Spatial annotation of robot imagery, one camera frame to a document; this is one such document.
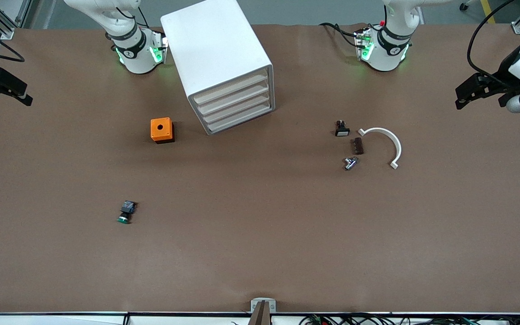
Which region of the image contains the white curved plastic bracket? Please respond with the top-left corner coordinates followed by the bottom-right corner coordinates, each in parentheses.
top-left (358, 127), bottom-right (402, 170)

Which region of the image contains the tangled cable bundle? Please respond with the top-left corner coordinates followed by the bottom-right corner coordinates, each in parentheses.
top-left (300, 314), bottom-right (520, 325)

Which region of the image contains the black arm base cable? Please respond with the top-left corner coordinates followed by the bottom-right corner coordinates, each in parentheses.
top-left (320, 22), bottom-right (361, 48)

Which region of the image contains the orange box with hole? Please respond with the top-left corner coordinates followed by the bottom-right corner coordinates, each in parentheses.
top-left (150, 117), bottom-right (175, 144)

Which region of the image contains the white table edge rail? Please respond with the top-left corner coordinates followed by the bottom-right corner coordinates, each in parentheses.
top-left (0, 311), bottom-right (520, 325)

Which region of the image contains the brown table mat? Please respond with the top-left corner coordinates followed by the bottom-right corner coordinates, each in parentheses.
top-left (0, 22), bottom-right (520, 314)

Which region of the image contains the grey metal table bracket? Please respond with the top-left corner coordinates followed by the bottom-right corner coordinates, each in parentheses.
top-left (251, 298), bottom-right (277, 325)

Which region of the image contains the green mushroom push button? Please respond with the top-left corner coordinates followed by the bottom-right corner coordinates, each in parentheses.
top-left (116, 200), bottom-right (138, 225)

